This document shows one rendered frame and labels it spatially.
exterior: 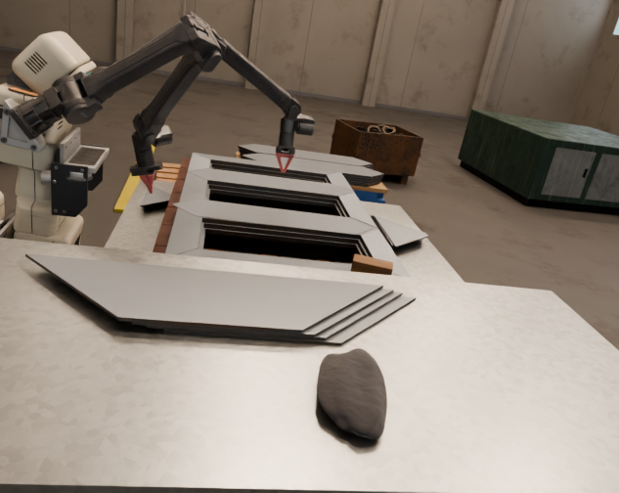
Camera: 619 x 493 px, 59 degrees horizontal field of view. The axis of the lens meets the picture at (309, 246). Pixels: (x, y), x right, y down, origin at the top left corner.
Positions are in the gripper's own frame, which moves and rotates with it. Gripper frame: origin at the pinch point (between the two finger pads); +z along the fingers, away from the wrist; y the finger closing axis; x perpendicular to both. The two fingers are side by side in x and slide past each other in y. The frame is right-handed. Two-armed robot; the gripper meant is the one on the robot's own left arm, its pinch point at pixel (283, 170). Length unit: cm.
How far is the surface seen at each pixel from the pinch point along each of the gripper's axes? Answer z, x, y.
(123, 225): 28, 60, 10
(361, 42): -263, -247, 1014
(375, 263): 22, -24, -59
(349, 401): 25, 3, -144
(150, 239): 31, 48, 0
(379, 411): 26, -1, -146
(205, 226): 20.8, 27.0, -23.6
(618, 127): -141, -821, 905
